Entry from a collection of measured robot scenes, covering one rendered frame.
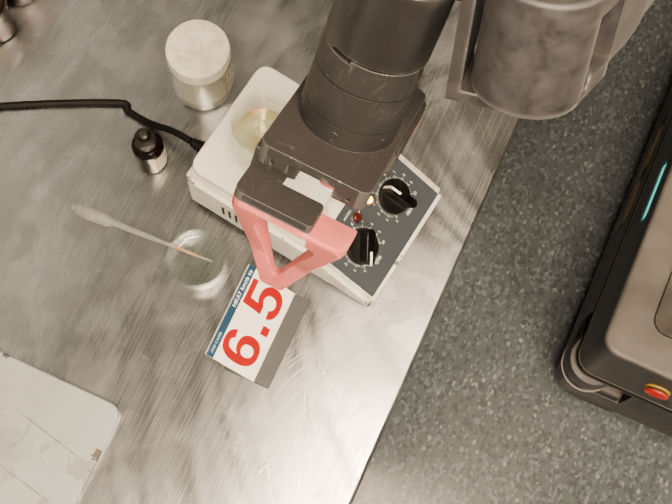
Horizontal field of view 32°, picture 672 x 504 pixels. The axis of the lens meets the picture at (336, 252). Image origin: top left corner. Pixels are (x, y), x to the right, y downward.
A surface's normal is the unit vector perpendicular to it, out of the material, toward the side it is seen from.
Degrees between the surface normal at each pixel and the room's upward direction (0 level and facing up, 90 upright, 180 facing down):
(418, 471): 0
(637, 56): 0
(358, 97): 61
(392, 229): 30
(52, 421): 0
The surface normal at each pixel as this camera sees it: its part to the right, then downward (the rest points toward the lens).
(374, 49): -0.28, 0.66
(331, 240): 0.28, -0.64
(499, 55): -0.69, 0.47
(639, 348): 0.04, -0.26
